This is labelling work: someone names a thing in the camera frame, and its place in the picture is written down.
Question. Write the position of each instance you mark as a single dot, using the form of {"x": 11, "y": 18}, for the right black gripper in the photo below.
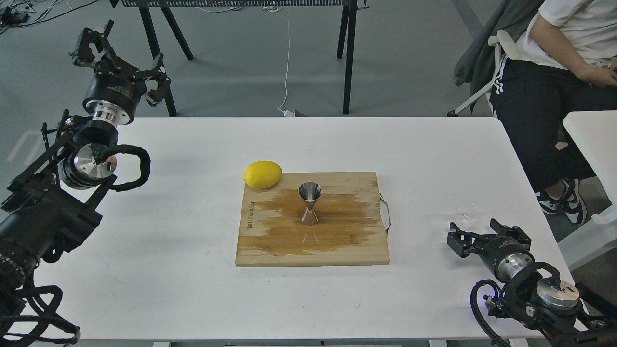
{"x": 505, "y": 255}

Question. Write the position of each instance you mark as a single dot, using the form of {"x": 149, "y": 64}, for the wooden cutting board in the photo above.
{"x": 349, "y": 231}

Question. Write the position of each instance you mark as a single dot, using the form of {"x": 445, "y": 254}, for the yellow lemon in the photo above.
{"x": 262, "y": 174}

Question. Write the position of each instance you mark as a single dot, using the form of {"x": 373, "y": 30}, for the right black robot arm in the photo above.
{"x": 531, "y": 292}

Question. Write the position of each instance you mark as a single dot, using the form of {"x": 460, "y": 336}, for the small clear glass cup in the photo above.
{"x": 466, "y": 214}

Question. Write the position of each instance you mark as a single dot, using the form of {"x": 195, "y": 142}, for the white office chair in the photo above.
{"x": 480, "y": 63}

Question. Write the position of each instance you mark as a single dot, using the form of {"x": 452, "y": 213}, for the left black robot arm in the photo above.
{"x": 53, "y": 202}

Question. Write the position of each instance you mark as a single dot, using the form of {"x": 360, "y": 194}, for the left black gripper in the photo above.
{"x": 109, "y": 87}

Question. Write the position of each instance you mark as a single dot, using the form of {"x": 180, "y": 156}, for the seated person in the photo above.
{"x": 564, "y": 68}

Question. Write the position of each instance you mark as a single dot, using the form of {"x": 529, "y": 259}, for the black trestle table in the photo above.
{"x": 242, "y": 39}

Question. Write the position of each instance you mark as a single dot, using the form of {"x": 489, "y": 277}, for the steel jigger measuring cup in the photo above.
{"x": 309, "y": 193}

